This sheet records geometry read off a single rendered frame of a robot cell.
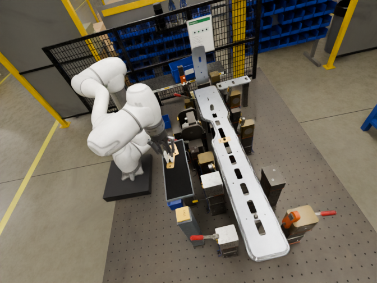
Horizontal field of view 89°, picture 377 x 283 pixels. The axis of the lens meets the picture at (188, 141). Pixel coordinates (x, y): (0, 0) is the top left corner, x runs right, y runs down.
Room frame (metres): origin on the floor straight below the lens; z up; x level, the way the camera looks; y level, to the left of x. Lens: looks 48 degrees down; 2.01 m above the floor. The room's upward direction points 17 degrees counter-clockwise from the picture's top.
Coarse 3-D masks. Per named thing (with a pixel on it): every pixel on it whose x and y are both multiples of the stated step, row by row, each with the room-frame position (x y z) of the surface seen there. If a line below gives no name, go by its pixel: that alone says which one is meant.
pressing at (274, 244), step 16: (208, 96) 1.34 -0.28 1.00; (208, 112) 1.14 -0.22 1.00; (224, 112) 1.08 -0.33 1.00; (224, 128) 0.93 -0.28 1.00; (240, 144) 0.75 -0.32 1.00; (224, 160) 0.67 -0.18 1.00; (240, 160) 0.63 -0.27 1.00; (224, 176) 0.55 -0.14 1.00; (256, 176) 0.50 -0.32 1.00; (240, 192) 0.44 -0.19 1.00; (256, 192) 0.41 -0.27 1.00; (240, 208) 0.35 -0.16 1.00; (256, 208) 0.33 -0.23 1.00; (240, 224) 0.28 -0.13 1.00; (272, 224) 0.24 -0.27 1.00; (256, 240) 0.19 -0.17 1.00; (272, 240) 0.18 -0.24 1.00; (256, 256) 0.14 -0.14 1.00; (272, 256) 0.12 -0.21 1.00
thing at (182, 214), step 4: (180, 208) 0.38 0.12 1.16; (184, 208) 0.37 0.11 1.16; (176, 212) 0.36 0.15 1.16; (180, 212) 0.36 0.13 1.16; (184, 212) 0.35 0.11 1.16; (188, 212) 0.35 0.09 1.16; (176, 216) 0.35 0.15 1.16; (180, 216) 0.34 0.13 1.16; (184, 216) 0.34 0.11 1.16; (188, 216) 0.33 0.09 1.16; (180, 220) 0.32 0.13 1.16; (184, 220) 0.32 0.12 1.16
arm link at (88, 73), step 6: (84, 72) 1.07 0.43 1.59; (90, 72) 1.06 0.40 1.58; (72, 78) 1.08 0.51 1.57; (78, 78) 1.03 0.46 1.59; (84, 78) 1.01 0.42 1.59; (90, 78) 1.01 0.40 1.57; (96, 78) 1.04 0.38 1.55; (72, 84) 1.03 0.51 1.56; (78, 84) 0.98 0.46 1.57; (102, 84) 1.05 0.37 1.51; (78, 90) 0.98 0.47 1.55; (84, 96) 0.97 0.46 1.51
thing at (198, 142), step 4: (192, 140) 0.83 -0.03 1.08; (196, 140) 0.82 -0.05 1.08; (200, 140) 0.81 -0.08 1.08; (188, 144) 0.81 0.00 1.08; (192, 144) 0.80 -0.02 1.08; (196, 144) 0.79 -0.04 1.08; (200, 144) 0.78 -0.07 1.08; (200, 148) 0.76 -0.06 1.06; (200, 152) 0.76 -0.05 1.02; (204, 152) 0.77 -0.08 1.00; (192, 160) 0.80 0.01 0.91
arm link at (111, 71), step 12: (108, 60) 1.15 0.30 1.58; (120, 60) 1.18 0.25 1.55; (96, 72) 1.07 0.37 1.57; (108, 72) 1.08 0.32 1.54; (120, 72) 1.12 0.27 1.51; (108, 84) 1.07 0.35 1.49; (120, 84) 1.10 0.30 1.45; (120, 96) 1.10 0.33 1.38; (120, 108) 1.10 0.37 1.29; (144, 132) 1.10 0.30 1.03; (144, 144) 1.05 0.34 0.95
